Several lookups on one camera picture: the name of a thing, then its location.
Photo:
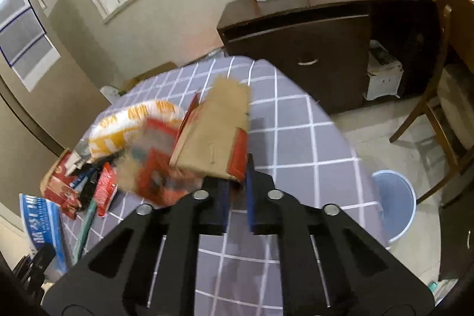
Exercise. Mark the light blue trash bin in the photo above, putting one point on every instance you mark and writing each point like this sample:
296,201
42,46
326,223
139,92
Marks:
392,205

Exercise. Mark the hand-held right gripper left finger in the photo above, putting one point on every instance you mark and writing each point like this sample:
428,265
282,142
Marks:
223,208

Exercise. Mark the small red snack packet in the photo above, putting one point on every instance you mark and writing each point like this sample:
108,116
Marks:
105,190

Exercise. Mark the black snack packet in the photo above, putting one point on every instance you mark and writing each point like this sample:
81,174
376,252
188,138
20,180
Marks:
88,188

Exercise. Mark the brown and red cardboard box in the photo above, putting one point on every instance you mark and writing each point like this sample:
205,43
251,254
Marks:
214,123

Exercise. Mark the white wall socket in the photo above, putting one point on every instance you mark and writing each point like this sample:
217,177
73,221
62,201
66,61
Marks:
110,91

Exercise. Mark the brown and red snack box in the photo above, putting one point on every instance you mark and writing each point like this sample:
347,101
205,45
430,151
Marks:
59,186

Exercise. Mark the green stick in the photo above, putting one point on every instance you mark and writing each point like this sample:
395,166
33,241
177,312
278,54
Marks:
86,227

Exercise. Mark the blue and white printed packet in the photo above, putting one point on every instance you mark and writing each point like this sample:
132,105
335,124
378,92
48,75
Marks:
40,223

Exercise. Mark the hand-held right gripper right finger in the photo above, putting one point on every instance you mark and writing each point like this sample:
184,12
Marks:
250,197

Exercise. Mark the dark brown drawer cabinet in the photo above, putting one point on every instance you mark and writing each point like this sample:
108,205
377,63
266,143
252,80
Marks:
296,31

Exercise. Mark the white storage basket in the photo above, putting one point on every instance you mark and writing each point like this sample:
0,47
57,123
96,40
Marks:
383,79

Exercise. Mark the yellow and white plastic bag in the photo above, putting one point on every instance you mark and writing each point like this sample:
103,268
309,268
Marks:
122,127

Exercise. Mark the large red snack packet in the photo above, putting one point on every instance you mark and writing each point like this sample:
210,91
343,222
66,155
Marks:
155,168

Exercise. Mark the wooden chair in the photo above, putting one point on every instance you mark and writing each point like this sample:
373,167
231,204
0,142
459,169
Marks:
450,86

